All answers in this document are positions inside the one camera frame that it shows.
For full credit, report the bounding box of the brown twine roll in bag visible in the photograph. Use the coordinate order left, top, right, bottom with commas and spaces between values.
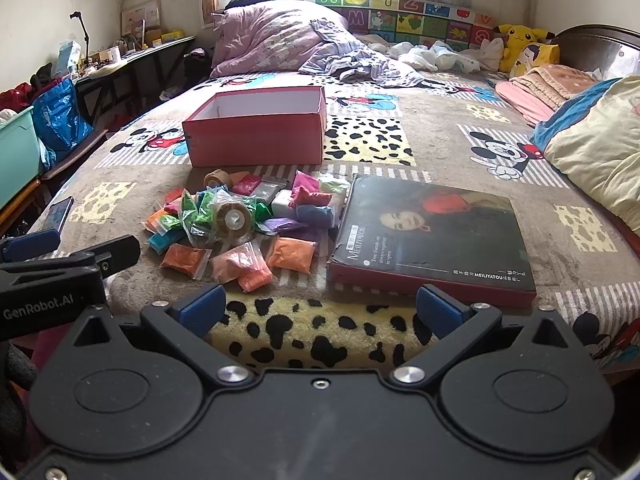
212, 200, 256, 246

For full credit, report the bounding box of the red garment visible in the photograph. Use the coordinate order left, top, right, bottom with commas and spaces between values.
5, 322, 76, 386

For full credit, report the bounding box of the cream pillow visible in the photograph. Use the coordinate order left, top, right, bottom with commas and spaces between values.
544, 75, 640, 233

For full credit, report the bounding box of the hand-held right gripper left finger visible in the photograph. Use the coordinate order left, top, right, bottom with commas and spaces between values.
72, 282, 253, 391

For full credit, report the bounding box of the red cloth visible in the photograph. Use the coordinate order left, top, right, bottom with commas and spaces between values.
0, 82, 36, 111

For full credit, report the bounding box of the colourful alphabet foam mat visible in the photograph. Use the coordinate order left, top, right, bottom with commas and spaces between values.
277, 0, 501, 50

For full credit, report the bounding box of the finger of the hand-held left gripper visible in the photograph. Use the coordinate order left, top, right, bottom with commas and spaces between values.
0, 228, 61, 264
59, 234, 142, 277

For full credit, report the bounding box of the pink cardboard box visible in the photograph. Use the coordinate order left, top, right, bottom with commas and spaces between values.
181, 86, 328, 168

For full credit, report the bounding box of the yellow plush cushion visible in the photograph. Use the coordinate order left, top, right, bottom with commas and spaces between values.
510, 42, 561, 79

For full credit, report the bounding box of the blue plastic bag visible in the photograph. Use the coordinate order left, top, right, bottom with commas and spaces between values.
31, 77, 95, 168

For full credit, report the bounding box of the teal storage bin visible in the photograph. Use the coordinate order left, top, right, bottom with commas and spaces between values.
0, 109, 43, 207

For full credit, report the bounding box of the dark portrait box lid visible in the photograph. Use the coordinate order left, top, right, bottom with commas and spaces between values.
327, 174, 537, 309

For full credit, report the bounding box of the wooden picture frame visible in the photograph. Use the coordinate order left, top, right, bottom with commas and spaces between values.
121, 0, 163, 41

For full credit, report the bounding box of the cartoon printed blanket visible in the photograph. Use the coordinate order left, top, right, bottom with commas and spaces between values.
25, 71, 640, 376

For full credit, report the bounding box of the lavender crumpled cloth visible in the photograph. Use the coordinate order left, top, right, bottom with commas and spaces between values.
298, 19, 426, 88

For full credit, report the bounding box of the black backpack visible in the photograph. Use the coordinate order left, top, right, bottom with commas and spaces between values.
182, 47, 213, 81

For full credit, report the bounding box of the black smartphone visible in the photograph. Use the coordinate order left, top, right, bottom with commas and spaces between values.
42, 196, 75, 235

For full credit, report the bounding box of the white plush toy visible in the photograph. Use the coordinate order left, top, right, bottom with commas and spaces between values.
477, 37, 506, 72

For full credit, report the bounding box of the small tan bandage roll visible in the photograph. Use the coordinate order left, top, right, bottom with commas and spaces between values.
202, 169, 232, 191

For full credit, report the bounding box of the black phone stand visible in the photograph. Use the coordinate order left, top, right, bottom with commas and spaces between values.
70, 10, 93, 68

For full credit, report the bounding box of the tan fleece blanket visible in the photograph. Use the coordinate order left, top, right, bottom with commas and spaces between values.
510, 62, 601, 111

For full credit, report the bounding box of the pink floral duvet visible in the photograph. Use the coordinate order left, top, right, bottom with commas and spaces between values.
210, 0, 353, 79

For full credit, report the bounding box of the folded pink blanket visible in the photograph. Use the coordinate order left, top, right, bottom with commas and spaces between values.
495, 80, 566, 127

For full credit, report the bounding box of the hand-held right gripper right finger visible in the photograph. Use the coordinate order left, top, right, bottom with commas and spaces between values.
390, 282, 571, 389

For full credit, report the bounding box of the pile of colourful clay bags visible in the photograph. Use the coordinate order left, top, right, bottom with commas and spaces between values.
145, 170, 351, 293

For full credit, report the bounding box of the black desk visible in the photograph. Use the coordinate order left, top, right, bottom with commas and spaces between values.
75, 35, 198, 126

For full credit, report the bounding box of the dark wooden headboard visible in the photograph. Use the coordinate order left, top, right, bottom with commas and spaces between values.
550, 24, 640, 82

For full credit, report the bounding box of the white crumpled cloth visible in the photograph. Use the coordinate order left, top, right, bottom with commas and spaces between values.
387, 40, 483, 72

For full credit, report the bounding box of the yellow plush toy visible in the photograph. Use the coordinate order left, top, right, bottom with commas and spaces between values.
493, 23, 557, 73

